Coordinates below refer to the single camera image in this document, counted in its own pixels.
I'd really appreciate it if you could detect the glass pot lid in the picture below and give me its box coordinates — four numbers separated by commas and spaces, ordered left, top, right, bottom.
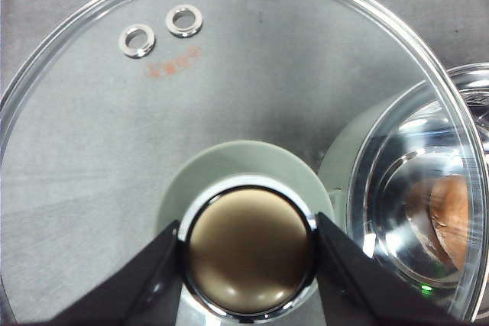
0, 0, 487, 326

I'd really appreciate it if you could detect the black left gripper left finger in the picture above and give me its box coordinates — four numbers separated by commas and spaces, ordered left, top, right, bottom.
46, 220, 183, 326

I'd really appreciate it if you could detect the green electric steamer pot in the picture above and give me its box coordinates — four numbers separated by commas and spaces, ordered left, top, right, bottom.
318, 62, 489, 322

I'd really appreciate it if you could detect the brown potato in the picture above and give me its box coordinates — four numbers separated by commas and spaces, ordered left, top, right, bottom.
406, 175, 469, 270

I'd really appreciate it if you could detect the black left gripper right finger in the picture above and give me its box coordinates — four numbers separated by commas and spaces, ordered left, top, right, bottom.
316, 213, 463, 326

